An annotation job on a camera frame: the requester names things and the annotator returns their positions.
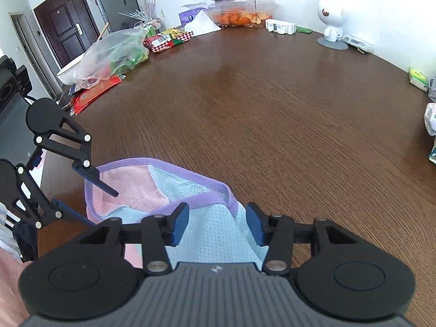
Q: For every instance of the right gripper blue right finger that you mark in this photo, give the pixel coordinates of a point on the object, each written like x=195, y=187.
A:
x=275, y=232

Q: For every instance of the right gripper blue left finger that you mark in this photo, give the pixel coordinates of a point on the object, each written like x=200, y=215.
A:
x=158, y=232

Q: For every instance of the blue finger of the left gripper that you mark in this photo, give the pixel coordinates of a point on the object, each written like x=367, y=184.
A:
x=63, y=211
x=88, y=172

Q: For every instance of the red paper packet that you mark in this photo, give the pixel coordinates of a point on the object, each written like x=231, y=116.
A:
x=85, y=97

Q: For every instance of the white bowl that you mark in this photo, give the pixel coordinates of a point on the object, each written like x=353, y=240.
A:
x=66, y=74

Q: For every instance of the clear plastic bag with greens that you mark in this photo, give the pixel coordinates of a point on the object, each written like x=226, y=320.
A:
x=115, y=55

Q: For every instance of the dark brown door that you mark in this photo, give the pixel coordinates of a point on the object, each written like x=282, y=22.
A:
x=68, y=26

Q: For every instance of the red checkered snack pack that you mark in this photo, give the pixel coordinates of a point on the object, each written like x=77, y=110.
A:
x=167, y=40

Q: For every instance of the purple tissue pack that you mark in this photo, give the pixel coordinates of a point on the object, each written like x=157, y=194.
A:
x=194, y=18

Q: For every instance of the folded cream teal-flower cloth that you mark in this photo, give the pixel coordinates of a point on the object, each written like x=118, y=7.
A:
x=429, y=119

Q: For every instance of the white digital clock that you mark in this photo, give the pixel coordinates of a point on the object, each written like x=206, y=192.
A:
x=359, y=44

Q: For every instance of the green sponge pack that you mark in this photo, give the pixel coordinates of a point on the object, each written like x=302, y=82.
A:
x=418, y=79

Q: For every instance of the clear box of orange fruit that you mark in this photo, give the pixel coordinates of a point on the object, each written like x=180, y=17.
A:
x=241, y=13

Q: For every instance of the white robot figurine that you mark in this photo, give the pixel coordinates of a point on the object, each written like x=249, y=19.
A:
x=334, y=16

